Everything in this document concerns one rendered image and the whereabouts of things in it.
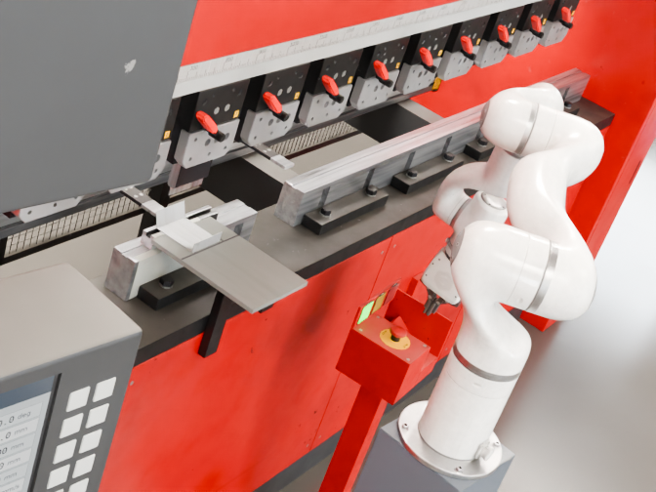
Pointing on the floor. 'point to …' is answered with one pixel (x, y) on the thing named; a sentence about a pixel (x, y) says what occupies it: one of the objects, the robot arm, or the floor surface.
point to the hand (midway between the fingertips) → (431, 306)
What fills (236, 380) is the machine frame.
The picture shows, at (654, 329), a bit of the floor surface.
